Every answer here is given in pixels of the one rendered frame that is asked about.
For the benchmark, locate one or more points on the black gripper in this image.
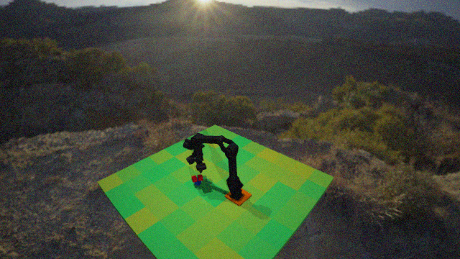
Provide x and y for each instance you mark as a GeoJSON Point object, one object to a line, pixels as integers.
{"type": "Point", "coordinates": [200, 166]}

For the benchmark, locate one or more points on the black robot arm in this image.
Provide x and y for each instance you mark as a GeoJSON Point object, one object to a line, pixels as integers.
{"type": "Point", "coordinates": [196, 143]}

